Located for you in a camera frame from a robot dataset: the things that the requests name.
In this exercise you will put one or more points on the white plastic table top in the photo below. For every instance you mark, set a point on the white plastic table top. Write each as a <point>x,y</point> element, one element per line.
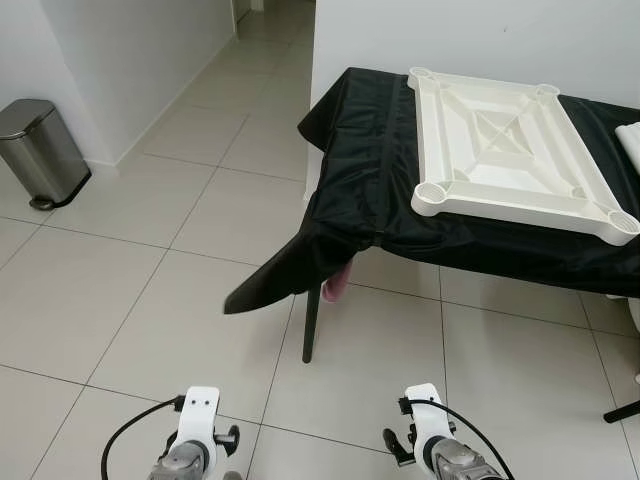
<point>500,150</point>

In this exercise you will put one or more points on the white plastic table leg tube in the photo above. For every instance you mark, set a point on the white plastic table leg tube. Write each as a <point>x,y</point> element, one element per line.
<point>630,140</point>

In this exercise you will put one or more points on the white curved plastic piece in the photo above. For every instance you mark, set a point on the white curved plastic piece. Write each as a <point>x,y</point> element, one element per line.
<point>634,315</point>

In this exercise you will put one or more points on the black table cloth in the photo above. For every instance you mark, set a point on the black table cloth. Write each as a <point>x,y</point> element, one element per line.
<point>360,180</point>

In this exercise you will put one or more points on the steel pedal trash bin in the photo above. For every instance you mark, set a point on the steel pedal trash bin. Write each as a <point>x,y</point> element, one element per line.
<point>40,150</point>

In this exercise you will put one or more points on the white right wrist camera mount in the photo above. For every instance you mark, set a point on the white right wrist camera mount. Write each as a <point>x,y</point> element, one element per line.
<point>428,420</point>

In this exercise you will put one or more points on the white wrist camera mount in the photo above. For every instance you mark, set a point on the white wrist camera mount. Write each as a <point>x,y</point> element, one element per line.
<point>198,415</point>
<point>428,420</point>

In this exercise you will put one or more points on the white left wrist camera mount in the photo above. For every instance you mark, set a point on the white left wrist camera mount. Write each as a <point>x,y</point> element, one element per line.
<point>198,415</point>

